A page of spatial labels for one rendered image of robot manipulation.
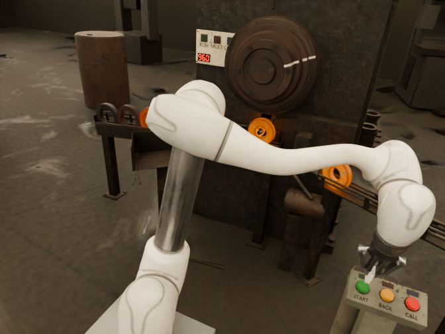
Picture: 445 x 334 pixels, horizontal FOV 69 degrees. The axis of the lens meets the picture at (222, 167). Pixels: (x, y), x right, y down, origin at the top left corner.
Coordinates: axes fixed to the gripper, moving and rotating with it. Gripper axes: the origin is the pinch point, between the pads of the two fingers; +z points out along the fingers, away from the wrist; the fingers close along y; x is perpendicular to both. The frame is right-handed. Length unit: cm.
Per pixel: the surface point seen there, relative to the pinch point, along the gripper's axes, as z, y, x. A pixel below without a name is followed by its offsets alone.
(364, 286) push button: 8.3, -0.3, 0.4
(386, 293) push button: 8.3, -7.0, 0.1
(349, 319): 39.2, -1.7, 0.6
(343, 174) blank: 16, 14, -53
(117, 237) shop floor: 77, 137, -10
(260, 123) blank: 14, 61, -75
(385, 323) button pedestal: 16.0, -9.4, 6.5
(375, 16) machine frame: -34, 18, -107
